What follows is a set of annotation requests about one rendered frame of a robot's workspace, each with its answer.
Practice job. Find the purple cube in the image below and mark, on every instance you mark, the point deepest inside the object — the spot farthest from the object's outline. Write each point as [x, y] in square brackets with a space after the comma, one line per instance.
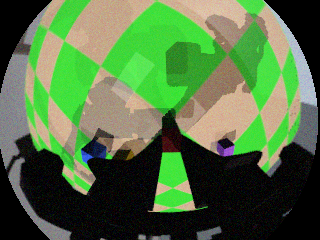
[225, 147]

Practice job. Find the red block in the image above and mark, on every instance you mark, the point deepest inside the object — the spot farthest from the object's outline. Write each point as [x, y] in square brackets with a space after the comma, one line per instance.
[171, 142]

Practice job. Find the blue block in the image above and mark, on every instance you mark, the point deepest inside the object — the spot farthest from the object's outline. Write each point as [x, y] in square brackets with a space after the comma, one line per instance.
[93, 149]

